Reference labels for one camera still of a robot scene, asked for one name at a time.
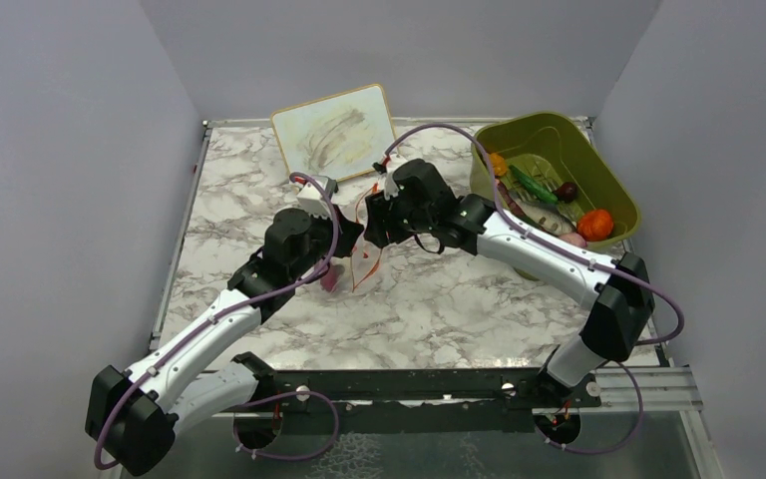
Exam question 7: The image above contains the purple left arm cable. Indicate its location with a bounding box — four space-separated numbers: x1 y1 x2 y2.
93 172 342 472

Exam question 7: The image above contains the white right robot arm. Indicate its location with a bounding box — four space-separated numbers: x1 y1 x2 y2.
364 159 654 406

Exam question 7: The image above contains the olive green plastic bin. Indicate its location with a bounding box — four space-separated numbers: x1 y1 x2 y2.
474 112 641 256

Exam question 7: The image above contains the magenta toy beet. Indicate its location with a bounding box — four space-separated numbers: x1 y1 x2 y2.
319 263 344 292

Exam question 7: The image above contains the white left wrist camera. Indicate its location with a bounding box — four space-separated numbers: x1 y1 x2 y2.
296 176 338 220

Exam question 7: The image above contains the green toy cucumber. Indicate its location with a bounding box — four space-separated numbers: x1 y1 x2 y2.
509 166 559 205

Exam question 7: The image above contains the yellow framed whiteboard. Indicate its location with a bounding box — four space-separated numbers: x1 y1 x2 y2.
270 84 395 181

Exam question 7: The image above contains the orange toy pumpkin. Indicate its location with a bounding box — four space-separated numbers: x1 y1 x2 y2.
576 209 614 242

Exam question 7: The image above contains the pink toy onion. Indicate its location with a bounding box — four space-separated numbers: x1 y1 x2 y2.
559 233 587 248

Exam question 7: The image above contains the clear zip bag orange zipper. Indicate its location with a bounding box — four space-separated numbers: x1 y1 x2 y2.
328 182 382 293

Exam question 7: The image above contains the dark maroon toy plum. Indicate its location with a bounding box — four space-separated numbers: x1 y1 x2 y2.
553 182 578 204

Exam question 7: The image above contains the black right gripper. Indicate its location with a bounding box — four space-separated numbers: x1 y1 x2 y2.
364 188 434 249

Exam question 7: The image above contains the orange yellow toy pepper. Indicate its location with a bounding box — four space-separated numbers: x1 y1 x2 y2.
490 153 509 179

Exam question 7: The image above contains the silver toy fish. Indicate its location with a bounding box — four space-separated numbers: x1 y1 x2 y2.
510 201 576 237

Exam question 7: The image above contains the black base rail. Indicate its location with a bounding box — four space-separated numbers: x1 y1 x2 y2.
232 367 601 448

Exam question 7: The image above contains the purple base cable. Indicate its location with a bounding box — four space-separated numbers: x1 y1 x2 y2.
232 387 342 463
533 361 645 457

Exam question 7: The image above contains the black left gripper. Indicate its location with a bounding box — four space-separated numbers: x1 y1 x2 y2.
290 202 365 280

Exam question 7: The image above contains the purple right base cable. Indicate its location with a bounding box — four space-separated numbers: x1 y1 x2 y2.
533 361 645 457

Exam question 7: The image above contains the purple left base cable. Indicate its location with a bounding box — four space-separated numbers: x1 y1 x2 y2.
232 387 342 463

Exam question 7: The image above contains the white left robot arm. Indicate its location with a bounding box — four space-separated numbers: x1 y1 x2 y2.
85 208 363 475

